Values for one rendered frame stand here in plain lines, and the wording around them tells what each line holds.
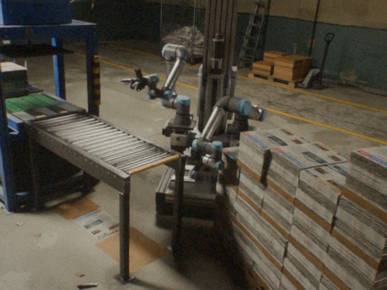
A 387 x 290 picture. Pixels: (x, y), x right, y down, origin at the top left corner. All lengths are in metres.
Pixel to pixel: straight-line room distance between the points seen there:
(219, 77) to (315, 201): 1.58
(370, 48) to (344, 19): 0.84
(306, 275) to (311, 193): 0.48
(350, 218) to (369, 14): 7.58
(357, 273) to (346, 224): 0.22
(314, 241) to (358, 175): 0.50
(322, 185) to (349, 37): 7.52
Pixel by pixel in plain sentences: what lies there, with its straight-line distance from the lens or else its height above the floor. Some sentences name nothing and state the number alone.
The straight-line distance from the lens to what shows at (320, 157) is 2.39.
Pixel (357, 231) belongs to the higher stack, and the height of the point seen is 0.94.
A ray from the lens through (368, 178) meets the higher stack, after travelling 1.90.
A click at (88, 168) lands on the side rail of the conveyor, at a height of 0.72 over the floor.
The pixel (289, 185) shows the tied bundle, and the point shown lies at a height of 0.93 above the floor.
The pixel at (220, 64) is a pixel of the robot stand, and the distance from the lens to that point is 3.36.
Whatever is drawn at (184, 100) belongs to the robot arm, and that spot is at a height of 1.03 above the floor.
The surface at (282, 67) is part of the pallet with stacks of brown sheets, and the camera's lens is 8.99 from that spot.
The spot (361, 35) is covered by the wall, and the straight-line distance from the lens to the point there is 9.37.
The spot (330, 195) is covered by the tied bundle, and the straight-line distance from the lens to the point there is 2.08.
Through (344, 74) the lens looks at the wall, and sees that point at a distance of 9.55.
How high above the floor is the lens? 1.94
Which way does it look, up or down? 22 degrees down
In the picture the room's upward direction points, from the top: 4 degrees clockwise
